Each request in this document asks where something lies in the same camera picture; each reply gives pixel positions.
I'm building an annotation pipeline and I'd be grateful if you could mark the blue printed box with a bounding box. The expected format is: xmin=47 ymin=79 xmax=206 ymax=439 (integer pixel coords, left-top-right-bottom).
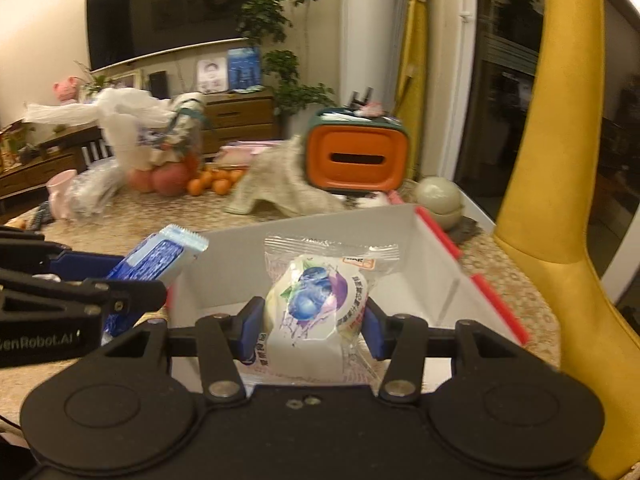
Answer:
xmin=227 ymin=47 xmax=262 ymax=90

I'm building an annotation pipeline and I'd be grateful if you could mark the yellow curtain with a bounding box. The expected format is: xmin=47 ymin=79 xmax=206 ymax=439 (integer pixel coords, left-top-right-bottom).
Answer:
xmin=392 ymin=0 xmax=442 ymax=127

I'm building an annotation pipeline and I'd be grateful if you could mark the green potted plant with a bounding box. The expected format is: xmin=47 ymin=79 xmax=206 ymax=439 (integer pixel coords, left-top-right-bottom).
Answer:
xmin=235 ymin=0 xmax=335 ymax=137

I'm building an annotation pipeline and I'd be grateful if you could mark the pile of small oranges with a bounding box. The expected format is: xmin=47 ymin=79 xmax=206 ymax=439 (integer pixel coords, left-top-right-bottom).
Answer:
xmin=186 ymin=167 xmax=247 ymax=197

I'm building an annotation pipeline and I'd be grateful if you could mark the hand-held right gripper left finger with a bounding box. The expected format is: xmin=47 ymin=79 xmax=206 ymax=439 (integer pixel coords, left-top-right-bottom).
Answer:
xmin=95 ymin=297 xmax=267 ymax=403

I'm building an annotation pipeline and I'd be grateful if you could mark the round grey-green lidded bowl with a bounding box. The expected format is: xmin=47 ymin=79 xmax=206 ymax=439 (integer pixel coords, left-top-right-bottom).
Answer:
xmin=415 ymin=176 xmax=464 ymax=231

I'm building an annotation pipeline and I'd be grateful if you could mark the white blueberry snack packet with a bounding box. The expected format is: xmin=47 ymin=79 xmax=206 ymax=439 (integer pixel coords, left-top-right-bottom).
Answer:
xmin=262 ymin=234 xmax=401 ymax=387

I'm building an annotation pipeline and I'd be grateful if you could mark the clear plastic bag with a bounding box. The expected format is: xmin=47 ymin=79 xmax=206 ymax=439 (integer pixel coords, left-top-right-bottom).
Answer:
xmin=62 ymin=162 xmax=127 ymax=222

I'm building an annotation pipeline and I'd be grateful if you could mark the glass sliding door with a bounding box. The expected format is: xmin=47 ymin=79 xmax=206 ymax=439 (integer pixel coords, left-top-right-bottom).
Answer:
xmin=452 ymin=0 xmax=640 ymax=311

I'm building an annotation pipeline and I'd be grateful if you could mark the pink flat package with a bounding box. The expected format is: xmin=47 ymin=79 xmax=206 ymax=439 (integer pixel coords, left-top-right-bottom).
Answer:
xmin=220 ymin=142 xmax=282 ymax=166

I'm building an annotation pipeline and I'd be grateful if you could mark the pink cup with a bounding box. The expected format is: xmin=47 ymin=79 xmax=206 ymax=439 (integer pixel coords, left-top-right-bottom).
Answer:
xmin=46 ymin=170 xmax=79 ymax=220

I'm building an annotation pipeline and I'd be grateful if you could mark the pink pig toy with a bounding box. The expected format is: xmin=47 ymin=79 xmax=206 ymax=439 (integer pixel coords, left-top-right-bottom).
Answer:
xmin=54 ymin=76 xmax=84 ymax=104

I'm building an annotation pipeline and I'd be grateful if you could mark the beige cloth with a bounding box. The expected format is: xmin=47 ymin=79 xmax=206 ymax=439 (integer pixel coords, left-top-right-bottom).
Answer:
xmin=225 ymin=135 xmax=352 ymax=219

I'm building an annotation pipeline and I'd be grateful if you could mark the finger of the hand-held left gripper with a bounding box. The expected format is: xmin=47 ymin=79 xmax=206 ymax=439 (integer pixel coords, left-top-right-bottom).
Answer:
xmin=0 ymin=266 xmax=169 ymax=347
xmin=0 ymin=226 xmax=127 ymax=281

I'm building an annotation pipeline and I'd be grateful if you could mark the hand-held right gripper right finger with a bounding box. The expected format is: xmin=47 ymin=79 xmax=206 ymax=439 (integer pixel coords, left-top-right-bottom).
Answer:
xmin=361 ymin=300 xmax=535 ymax=404

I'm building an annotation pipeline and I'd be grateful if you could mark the printed bag with teal ribbon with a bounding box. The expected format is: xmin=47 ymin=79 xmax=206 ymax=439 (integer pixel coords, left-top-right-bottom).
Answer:
xmin=167 ymin=92 xmax=207 ymax=162

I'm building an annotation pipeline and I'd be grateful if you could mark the framed portrait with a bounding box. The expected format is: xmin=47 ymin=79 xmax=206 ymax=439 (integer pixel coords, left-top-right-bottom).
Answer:
xmin=196 ymin=58 xmax=230 ymax=94

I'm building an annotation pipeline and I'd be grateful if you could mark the white box with red rim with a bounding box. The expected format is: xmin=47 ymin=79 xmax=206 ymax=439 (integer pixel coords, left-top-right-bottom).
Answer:
xmin=167 ymin=204 xmax=531 ymax=387

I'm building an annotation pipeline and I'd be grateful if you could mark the dark wooden chair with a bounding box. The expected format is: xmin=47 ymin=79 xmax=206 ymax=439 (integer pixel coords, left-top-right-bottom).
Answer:
xmin=80 ymin=137 xmax=119 ymax=169

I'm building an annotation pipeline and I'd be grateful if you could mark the white red packet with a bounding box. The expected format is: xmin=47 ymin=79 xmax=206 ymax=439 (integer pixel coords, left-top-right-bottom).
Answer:
xmin=345 ymin=190 xmax=407 ymax=211

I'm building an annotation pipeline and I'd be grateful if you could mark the yellow chair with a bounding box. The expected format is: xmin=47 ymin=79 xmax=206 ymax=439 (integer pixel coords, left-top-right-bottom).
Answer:
xmin=492 ymin=0 xmax=640 ymax=480

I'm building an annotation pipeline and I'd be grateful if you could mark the white plastic bag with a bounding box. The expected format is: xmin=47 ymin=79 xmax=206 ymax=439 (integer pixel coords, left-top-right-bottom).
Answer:
xmin=22 ymin=87 xmax=174 ymax=172

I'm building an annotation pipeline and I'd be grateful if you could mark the black television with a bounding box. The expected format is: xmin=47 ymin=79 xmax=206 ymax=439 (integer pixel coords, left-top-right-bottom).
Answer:
xmin=85 ymin=0 xmax=262 ymax=74

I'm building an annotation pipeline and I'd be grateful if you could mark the orange green tissue box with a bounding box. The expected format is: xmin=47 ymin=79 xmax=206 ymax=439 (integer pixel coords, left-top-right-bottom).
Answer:
xmin=302 ymin=107 xmax=414 ymax=194

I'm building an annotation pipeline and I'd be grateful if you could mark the beige patterned desktop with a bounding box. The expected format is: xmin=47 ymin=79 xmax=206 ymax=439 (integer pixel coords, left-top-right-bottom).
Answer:
xmin=0 ymin=160 xmax=562 ymax=376

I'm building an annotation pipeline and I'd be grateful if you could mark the wooden cabinet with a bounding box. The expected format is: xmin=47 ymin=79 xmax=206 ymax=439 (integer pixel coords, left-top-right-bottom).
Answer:
xmin=0 ymin=87 xmax=279 ymax=212

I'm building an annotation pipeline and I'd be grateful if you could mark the blue snack packet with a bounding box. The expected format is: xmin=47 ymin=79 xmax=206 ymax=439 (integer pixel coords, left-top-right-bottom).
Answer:
xmin=102 ymin=224 xmax=210 ymax=307

